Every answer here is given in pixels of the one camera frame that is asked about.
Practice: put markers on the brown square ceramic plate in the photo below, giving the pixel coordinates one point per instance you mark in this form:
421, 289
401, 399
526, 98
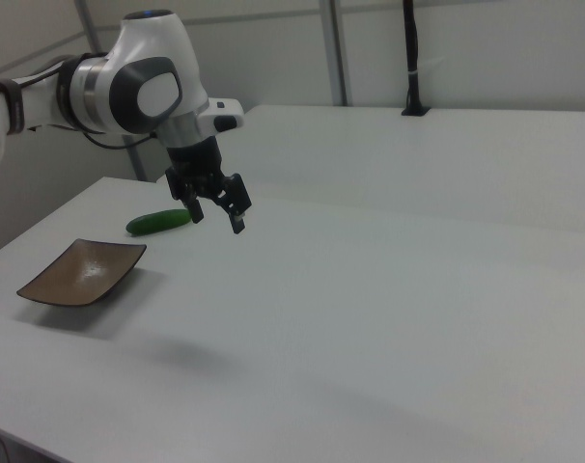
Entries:
80, 275

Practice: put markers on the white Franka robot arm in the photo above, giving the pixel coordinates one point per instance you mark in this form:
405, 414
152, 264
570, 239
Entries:
128, 48

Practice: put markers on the green cucumber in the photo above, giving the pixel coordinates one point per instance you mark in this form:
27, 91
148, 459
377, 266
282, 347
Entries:
157, 223

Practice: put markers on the black camera stand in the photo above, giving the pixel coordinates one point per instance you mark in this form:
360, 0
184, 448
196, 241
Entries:
410, 48

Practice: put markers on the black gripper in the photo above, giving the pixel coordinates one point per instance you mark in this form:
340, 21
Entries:
198, 161

